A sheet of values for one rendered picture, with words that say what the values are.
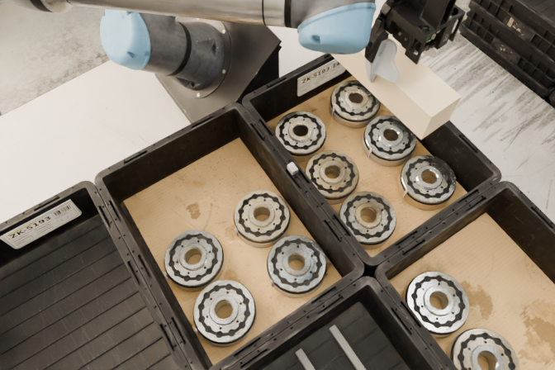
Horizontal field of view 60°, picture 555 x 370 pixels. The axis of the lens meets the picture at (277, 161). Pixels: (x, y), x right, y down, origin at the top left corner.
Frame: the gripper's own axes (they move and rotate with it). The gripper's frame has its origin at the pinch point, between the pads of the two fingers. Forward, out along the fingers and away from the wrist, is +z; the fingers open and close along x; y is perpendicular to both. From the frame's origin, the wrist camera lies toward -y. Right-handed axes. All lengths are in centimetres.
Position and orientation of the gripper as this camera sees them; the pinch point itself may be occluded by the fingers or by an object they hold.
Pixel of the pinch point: (386, 63)
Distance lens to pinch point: 79.1
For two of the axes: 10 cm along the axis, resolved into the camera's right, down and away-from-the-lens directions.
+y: 6.0, 7.0, -4.0
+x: 8.0, -5.2, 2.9
